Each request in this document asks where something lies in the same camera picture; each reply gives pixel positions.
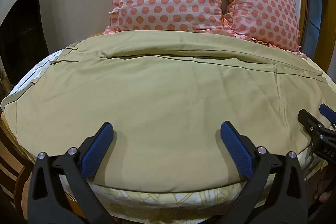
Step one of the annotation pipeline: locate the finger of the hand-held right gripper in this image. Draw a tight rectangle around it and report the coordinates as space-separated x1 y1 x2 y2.
319 104 336 125
298 109 332 139

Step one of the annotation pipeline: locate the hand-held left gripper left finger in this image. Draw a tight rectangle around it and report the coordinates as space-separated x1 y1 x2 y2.
31 122 114 224

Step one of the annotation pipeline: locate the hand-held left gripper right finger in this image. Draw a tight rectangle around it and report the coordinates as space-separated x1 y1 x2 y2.
220 121 308 224

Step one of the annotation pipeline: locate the beige bed blanket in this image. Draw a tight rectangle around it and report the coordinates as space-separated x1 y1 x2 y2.
0 30 329 187

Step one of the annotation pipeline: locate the person's right hand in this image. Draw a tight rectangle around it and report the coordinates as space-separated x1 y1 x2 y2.
314 177 336 204

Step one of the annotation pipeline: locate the yellow patterned bed sheet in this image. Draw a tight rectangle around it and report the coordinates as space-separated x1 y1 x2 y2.
56 52 333 218

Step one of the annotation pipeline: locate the small polka dot ruffled pillow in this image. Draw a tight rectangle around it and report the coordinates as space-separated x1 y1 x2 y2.
220 0 308 59

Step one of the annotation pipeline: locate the wooden bed frame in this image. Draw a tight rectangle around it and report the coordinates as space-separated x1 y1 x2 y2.
0 112 36 215

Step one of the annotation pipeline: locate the yellow window frame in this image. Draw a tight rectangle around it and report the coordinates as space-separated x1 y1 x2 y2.
264 0 336 76

